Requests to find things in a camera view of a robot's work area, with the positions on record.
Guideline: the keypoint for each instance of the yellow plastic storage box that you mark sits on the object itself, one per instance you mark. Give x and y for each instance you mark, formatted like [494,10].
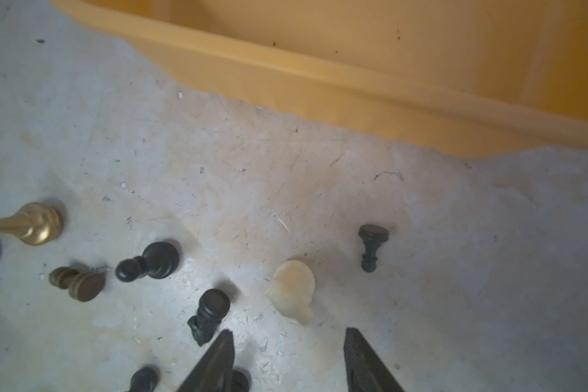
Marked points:
[471,79]

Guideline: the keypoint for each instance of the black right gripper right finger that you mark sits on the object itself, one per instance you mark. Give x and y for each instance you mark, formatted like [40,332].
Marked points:
[365,371]

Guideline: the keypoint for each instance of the bronze chess pawn lying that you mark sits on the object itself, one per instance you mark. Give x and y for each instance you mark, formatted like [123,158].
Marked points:
[81,286]

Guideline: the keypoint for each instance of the black chess knight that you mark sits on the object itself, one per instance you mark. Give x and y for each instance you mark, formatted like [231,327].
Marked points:
[213,306]

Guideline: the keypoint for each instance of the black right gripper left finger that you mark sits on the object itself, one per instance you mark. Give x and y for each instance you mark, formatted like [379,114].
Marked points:
[214,371]

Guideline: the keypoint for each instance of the gold chess pawn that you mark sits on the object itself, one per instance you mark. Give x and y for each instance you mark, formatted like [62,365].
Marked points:
[34,224]

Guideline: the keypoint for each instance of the small black chess piece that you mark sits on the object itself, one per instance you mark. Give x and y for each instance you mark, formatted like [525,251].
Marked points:
[373,237]

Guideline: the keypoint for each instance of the cream white chess pawn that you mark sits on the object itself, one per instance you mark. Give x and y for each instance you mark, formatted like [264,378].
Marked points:
[291,291]

